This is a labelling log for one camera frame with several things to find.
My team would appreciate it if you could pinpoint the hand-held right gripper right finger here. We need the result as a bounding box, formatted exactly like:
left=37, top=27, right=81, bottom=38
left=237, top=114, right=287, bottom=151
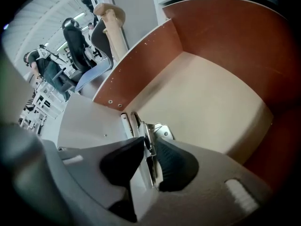
left=138, top=137, right=276, bottom=226

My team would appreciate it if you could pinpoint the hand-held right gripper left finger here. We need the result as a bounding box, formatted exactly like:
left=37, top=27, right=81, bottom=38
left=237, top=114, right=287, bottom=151
left=42, top=137, right=145, bottom=223

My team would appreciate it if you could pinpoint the wooden drawer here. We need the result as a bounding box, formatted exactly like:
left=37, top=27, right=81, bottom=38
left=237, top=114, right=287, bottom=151
left=57, top=0, right=297, bottom=193

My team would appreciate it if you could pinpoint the black office chair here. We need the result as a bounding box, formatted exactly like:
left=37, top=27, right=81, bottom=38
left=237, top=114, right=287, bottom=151
left=52, top=17, right=97, bottom=94

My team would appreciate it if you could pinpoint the white storage rack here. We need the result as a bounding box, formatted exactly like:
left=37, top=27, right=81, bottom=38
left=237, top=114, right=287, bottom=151
left=18, top=83, right=65, bottom=136

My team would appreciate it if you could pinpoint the blue chair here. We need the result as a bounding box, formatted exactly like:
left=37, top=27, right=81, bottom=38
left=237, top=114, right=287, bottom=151
left=74, top=17, right=114, bottom=93

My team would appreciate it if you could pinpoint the wooden chair brown seat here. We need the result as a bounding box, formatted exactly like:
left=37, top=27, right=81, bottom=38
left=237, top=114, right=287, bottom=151
left=93, top=2, right=130, bottom=63

